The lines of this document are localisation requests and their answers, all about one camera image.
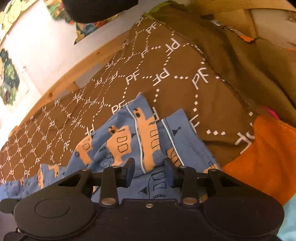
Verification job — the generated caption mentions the blue patterned children's pants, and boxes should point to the blue patterned children's pants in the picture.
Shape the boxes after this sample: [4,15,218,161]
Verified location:
[1,94,219,199]

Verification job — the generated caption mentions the brown PF patterned blanket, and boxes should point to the brown PF patterned blanket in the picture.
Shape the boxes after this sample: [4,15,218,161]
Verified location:
[0,3,296,241]

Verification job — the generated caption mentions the black round object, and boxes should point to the black round object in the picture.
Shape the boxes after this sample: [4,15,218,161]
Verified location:
[62,0,138,23]

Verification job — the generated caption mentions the floral patterned cloth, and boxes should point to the floral patterned cloth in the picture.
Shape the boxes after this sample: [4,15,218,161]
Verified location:
[43,0,120,45]

